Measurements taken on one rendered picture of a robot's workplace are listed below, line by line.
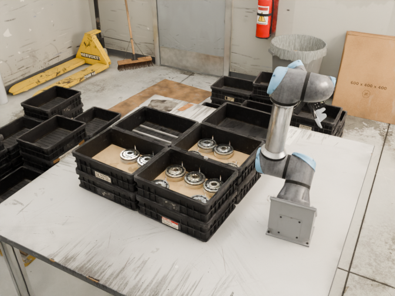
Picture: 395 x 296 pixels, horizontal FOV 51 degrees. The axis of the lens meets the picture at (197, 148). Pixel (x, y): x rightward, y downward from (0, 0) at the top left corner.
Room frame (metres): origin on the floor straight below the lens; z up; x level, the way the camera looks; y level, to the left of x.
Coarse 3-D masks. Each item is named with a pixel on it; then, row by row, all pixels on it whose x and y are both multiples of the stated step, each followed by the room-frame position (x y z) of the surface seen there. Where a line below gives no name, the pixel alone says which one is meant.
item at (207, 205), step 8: (184, 152) 1.71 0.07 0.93; (152, 160) 1.64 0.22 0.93; (208, 160) 1.64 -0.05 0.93; (144, 168) 1.58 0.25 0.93; (232, 168) 1.57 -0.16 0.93; (136, 176) 1.51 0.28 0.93; (232, 176) 1.51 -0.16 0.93; (144, 184) 1.48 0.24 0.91; (152, 184) 1.45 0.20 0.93; (224, 184) 1.45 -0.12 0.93; (168, 192) 1.41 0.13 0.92; (176, 192) 1.40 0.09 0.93; (216, 192) 1.39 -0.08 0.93; (184, 200) 1.36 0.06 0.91; (192, 200) 1.34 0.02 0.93; (208, 200) 1.34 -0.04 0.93; (208, 208) 1.31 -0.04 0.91
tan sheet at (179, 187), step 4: (164, 172) 1.68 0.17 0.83; (188, 172) 1.68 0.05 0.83; (160, 176) 1.65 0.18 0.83; (164, 176) 1.65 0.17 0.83; (168, 180) 1.61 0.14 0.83; (172, 184) 1.58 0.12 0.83; (176, 184) 1.58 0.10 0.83; (180, 184) 1.58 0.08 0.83; (184, 184) 1.58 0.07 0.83; (172, 188) 1.55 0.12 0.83; (176, 188) 1.55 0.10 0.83; (180, 188) 1.55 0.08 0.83; (184, 188) 1.55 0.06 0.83; (188, 188) 1.55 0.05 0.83; (200, 188) 1.55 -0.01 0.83; (180, 192) 1.52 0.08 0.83; (184, 192) 1.52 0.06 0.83; (188, 192) 1.52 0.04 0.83; (192, 192) 1.52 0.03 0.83; (196, 192) 1.52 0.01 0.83; (200, 192) 1.52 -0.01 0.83; (208, 196) 1.49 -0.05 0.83
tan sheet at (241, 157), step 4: (196, 144) 1.94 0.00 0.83; (216, 144) 1.94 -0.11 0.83; (192, 148) 1.90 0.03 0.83; (196, 148) 1.90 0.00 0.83; (200, 152) 1.86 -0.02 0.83; (212, 152) 1.86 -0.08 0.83; (236, 152) 1.86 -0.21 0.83; (240, 152) 1.86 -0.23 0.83; (208, 156) 1.82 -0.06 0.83; (212, 156) 1.82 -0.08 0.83; (232, 156) 1.82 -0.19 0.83; (236, 156) 1.82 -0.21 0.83; (240, 156) 1.82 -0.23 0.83; (244, 156) 1.82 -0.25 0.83; (248, 156) 1.82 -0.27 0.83; (220, 160) 1.78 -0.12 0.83; (224, 160) 1.78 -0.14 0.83; (228, 160) 1.78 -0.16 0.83; (232, 160) 1.78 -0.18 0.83; (236, 160) 1.78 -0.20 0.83; (240, 160) 1.78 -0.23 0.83; (244, 160) 1.78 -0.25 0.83; (240, 164) 1.74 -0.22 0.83
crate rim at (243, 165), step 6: (198, 126) 1.98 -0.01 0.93; (210, 126) 1.97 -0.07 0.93; (228, 132) 1.91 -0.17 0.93; (234, 132) 1.90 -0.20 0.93; (180, 138) 1.85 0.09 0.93; (252, 138) 1.84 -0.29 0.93; (174, 144) 1.78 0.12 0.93; (186, 150) 1.73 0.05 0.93; (252, 156) 1.67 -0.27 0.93; (216, 162) 1.62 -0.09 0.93; (222, 162) 1.62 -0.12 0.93; (246, 162) 1.62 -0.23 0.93; (234, 168) 1.57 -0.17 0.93; (240, 168) 1.57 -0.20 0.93
